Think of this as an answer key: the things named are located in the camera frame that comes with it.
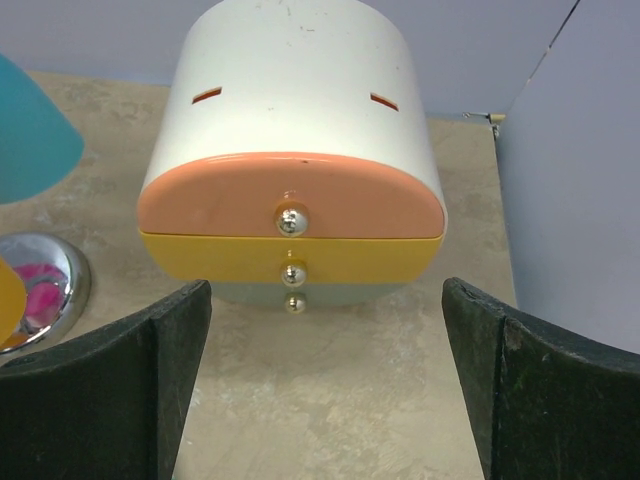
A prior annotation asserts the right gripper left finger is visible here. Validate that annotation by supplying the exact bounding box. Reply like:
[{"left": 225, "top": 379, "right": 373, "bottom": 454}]
[{"left": 1, "top": 281, "right": 211, "bottom": 479}]

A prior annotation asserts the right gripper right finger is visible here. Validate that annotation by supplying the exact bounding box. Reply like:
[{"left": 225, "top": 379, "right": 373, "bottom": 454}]
[{"left": 441, "top": 277, "right": 639, "bottom": 480}]

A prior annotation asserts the orange wine glass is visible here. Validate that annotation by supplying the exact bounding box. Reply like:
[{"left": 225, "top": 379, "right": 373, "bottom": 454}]
[{"left": 0, "top": 259, "right": 27, "bottom": 343}]

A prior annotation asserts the blue plastic wine glass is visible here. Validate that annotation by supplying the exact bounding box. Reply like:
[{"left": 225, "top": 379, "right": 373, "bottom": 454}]
[{"left": 1, "top": 56, "right": 84, "bottom": 204}]

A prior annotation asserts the chrome wine glass rack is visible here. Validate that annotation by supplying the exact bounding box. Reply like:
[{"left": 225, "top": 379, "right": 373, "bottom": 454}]
[{"left": 1, "top": 232, "right": 92, "bottom": 364}]

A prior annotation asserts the white round drawer box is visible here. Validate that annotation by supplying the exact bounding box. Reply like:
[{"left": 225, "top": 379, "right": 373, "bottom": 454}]
[{"left": 137, "top": 1, "right": 447, "bottom": 313}]

